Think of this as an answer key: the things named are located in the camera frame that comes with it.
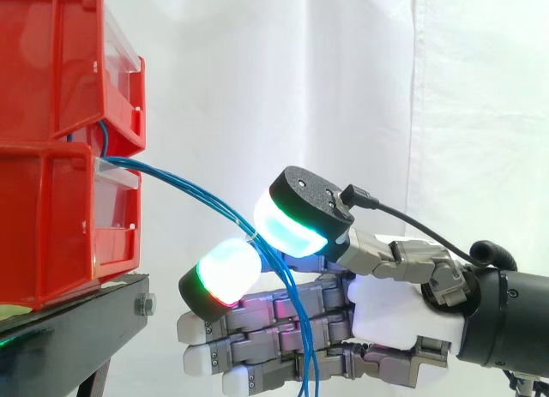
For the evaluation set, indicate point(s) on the black metal stand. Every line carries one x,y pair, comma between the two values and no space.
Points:
73,328

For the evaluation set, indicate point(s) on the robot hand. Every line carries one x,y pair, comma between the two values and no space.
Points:
300,311

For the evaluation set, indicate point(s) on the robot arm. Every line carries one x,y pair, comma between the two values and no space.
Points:
506,320

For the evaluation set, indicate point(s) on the red plastic bin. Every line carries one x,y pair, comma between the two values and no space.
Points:
51,49
43,225

